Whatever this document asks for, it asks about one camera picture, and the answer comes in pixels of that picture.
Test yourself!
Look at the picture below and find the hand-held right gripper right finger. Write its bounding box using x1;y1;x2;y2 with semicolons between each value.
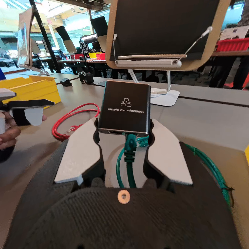
143;119;194;185

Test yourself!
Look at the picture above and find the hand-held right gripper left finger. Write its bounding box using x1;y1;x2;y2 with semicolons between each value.
54;118;106;185

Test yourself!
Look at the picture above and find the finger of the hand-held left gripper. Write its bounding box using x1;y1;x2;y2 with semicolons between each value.
0;88;17;103
9;99;56;126

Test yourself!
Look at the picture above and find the red network cable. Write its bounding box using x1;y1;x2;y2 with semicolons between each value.
51;103;101;142

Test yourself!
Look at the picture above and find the green network cable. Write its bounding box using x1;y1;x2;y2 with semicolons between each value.
116;134;235;213

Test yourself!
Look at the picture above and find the black network splitter box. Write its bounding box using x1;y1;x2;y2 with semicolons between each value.
98;80;152;138

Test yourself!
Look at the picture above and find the person's left hand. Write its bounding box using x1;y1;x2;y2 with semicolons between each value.
0;114;47;150

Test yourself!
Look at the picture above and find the cardboard document stand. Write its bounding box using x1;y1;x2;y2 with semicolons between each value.
17;5;50;76

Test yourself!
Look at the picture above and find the black boxy device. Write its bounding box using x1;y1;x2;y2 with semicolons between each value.
78;72;94;84

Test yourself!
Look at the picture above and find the black pole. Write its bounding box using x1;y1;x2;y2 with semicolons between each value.
29;0;62;74

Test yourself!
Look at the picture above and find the document stand with black board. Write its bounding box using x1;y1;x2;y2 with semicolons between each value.
90;16;108;52
105;0;232;107
55;25;77;54

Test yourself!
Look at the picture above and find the white printed sign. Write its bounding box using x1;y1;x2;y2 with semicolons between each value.
220;26;249;40

